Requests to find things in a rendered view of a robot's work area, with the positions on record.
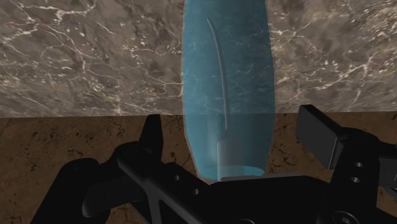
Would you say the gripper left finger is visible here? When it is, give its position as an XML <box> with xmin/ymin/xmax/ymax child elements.
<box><xmin>81</xmin><ymin>114</ymin><xmax>218</xmax><ymax>224</ymax></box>

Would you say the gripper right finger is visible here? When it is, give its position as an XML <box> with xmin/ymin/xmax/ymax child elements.
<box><xmin>295</xmin><ymin>104</ymin><xmax>397</xmax><ymax>224</ymax></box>

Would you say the translucent blue glass bottle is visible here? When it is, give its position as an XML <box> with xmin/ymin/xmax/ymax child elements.
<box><xmin>181</xmin><ymin>0</ymin><xmax>276</xmax><ymax>183</ymax></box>

